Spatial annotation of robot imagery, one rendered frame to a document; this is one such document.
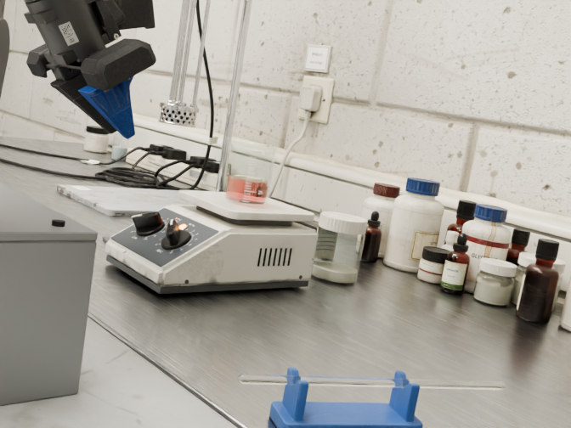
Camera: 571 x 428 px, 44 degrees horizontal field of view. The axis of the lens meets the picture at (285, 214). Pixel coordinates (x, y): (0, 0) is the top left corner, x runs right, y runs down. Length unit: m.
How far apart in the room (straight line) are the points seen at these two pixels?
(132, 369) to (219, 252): 0.23
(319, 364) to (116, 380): 0.17
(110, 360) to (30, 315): 0.11
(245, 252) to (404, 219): 0.33
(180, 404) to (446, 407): 0.20
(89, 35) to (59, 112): 1.70
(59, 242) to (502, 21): 0.87
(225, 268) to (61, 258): 0.32
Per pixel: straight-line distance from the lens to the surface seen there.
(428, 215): 1.01
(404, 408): 0.51
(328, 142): 1.37
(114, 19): 0.74
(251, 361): 0.58
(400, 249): 1.02
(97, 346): 0.58
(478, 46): 1.19
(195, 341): 0.61
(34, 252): 0.45
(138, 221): 0.79
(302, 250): 0.80
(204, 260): 0.72
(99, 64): 0.66
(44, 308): 0.46
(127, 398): 0.49
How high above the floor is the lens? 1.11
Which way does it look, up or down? 9 degrees down
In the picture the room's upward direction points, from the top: 9 degrees clockwise
